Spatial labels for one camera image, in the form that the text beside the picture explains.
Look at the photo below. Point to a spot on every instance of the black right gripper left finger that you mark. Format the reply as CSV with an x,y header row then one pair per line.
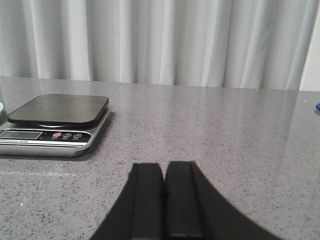
x,y
138,211

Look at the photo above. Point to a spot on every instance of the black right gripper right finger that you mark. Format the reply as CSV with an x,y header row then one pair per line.
x,y
195,210

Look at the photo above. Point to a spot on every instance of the silver black kitchen scale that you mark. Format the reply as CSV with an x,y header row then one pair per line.
x,y
54,125

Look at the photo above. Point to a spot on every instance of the white pleated curtain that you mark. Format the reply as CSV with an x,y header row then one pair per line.
x,y
248,44

